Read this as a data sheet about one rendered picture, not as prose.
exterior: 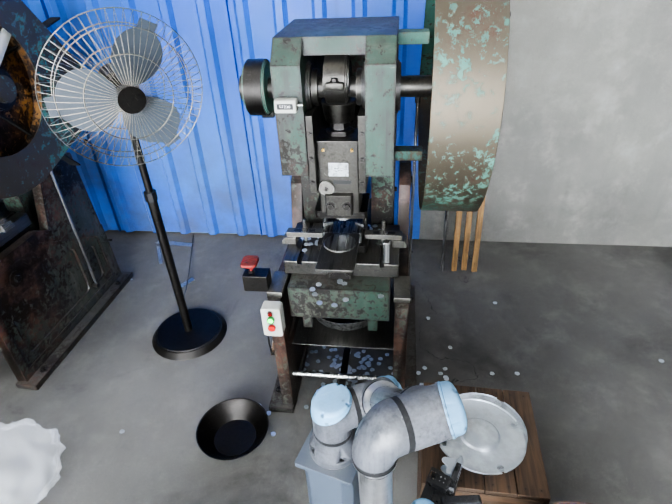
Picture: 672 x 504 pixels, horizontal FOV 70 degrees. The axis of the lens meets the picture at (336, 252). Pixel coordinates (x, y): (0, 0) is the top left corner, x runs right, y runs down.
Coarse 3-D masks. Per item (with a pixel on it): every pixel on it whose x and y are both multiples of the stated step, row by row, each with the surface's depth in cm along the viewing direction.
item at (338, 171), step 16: (352, 128) 171; (320, 144) 167; (336, 144) 167; (352, 144) 166; (320, 160) 171; (336, 160) 170; (352, 160) 169; (320, 176) 174; (336, 176) 173; (352, 176) 173; (320, 192) 178; (336, 192) 177; (352, 192) 176; (336, 208) 177; (352, 208) 177
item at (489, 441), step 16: (464, 400) 169; (480, 400) 169; (480, 416) 163; (496, 416) 163; (512, 416) 163; (480, 432) 157; (496, 432) 157; (512, 432) 158; (448, 448) 153; (464, 448) 153; (480, 448) 152; (496, 448) 153; (512, 448) 153; (464, 464) 148; (480, 464) 148; (496, 464) 148; (512, 464) 148
